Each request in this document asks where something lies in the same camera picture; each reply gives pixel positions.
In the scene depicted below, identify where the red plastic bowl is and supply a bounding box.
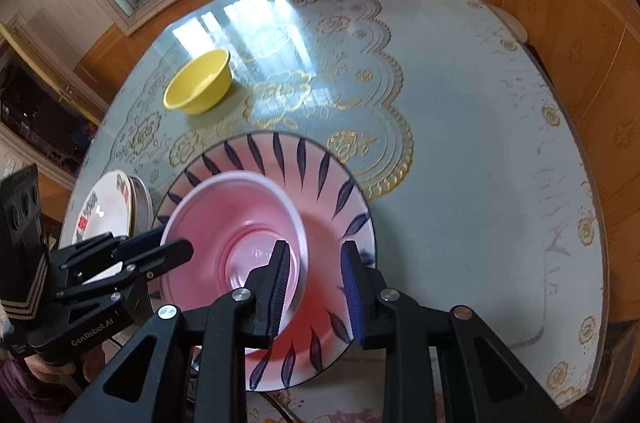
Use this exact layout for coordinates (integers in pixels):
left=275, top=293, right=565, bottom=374
left=159, top=170, right=308, bottom=356

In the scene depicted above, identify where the blue leaf striped plate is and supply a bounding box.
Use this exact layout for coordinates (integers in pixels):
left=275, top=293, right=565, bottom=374
left=152, top=130, right=377, bottom=393

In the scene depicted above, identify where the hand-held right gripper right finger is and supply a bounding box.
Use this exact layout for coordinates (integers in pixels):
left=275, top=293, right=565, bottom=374
left=340, top=240, right=571, bottom=423

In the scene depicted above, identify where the yellow wooden frame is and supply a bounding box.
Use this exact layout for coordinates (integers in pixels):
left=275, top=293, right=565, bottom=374
left=0, top=20, right=108, bottom=114

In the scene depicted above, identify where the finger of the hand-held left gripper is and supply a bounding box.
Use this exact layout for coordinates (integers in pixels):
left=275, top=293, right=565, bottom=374
left=50, top=228, right=166, bottom=271
left=55, top=239, right=196, bottom=304

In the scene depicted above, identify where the dark wooden cabinet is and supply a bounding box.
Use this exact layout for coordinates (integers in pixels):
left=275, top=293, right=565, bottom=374
left=0, top=53, right=96, bottom=174

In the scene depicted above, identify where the person's left hand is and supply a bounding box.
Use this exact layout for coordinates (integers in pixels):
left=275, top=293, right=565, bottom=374
left=22, top=345, right=106, bottom=384

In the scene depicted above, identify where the white round stool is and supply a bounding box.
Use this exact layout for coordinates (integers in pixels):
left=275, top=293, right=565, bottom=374
left=487, top=5, right=528, bottom=46

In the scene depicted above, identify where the white dragon print plate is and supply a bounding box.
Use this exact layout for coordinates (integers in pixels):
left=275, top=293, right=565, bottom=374
left=60, top=170, right=136, bottom=249
left=127, top=175, right=153, bottom=236

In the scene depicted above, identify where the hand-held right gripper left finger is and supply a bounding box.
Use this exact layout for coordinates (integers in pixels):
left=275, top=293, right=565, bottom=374
left=62, top=240, right=293, bottom=423

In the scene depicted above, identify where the gold lace table mat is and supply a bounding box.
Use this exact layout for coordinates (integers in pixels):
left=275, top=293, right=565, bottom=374
left=107, top=0, right=416, bottom=214

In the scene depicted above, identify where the yellow plastic bowl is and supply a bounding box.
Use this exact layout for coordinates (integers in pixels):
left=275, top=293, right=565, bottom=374
left=163, top=49, right=233, bottom=114

